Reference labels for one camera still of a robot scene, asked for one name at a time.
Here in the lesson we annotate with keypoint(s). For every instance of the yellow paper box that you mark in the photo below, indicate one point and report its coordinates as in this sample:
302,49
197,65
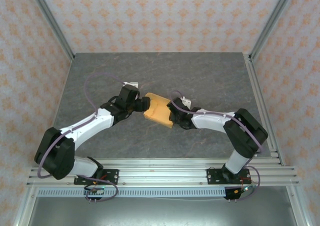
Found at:
158,109

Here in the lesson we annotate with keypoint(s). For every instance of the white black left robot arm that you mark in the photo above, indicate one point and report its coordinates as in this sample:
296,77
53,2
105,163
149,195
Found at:
92,126

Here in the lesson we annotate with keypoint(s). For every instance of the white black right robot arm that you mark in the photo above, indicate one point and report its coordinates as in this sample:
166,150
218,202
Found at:
210,122

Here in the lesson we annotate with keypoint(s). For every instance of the aluminium mounting beam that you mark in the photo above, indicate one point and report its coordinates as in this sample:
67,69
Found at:
162,178

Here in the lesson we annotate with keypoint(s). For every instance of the small electronics board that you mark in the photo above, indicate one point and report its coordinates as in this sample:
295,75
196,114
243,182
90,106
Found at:
96,192
236,191

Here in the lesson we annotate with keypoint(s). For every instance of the grey metal shelf panel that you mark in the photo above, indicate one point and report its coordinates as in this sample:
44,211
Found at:
162,213

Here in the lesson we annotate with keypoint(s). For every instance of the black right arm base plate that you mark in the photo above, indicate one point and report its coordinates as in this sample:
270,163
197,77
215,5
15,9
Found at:
212,176

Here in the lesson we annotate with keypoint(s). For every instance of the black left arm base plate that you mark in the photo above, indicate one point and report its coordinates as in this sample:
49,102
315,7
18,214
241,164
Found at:
112,173

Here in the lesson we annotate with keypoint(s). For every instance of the aluminium side rail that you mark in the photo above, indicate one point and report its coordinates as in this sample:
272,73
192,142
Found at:
265,116

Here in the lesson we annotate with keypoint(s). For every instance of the aluminium frame post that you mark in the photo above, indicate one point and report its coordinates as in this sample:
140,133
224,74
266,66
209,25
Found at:
52,21
298,206
271,21
25,206

